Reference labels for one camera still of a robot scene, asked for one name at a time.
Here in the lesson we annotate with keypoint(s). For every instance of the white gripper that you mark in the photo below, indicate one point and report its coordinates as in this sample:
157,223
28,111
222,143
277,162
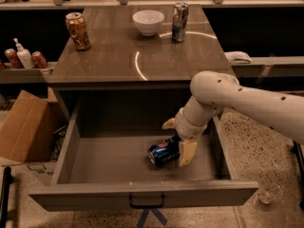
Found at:
188,126

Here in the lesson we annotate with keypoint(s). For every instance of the blue pepsi can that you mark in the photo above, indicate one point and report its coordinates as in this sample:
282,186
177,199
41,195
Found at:
165,151

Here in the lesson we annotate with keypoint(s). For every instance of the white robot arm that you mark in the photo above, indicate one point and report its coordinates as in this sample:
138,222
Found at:
211,92

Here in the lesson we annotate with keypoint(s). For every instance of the grey open drawer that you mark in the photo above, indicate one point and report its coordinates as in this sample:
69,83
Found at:
104,157

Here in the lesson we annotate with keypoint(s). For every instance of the grey counter cabinet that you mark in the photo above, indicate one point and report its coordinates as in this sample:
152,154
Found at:
121,56

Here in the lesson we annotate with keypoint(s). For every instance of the tall silver energy can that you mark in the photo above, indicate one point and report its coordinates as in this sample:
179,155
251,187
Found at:
179,21

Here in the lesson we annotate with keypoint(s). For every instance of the gold orange soda can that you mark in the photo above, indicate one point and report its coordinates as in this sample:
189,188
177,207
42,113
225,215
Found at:
76,26

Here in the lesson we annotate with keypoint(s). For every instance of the red can right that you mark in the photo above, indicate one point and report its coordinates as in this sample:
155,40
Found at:
39,59

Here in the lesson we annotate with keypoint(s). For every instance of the red can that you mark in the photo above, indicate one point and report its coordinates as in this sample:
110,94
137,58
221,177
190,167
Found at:
13,58
39,59

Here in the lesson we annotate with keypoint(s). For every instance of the red can left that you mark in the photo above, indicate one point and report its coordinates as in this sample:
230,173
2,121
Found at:
13,58

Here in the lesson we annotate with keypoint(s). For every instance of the white folded cloth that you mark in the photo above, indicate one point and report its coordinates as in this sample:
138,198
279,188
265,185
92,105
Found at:
238,57

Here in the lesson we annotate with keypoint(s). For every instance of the clear drinking glass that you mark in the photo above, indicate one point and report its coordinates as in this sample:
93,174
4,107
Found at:
270,193

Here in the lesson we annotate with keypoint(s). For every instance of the white ceramic bowl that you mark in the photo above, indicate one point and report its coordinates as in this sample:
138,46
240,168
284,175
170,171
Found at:
148,22

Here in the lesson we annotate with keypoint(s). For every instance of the black bar right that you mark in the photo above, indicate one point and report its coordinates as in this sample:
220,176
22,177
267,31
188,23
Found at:
297,150

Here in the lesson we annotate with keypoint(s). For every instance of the black bar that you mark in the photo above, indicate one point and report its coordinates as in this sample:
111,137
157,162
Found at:
4,198
297,150

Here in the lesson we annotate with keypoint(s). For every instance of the brown cardboard box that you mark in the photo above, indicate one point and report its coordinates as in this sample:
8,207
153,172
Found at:
27,135

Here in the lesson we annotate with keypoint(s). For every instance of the white pump bottle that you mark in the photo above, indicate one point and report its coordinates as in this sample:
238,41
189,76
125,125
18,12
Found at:
24,55

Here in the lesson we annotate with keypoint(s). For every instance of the black bar left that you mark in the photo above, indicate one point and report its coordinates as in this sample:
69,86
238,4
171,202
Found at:
4,198

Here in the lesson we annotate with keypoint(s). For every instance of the black drawer handle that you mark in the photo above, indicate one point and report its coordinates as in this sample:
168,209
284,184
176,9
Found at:
146,202

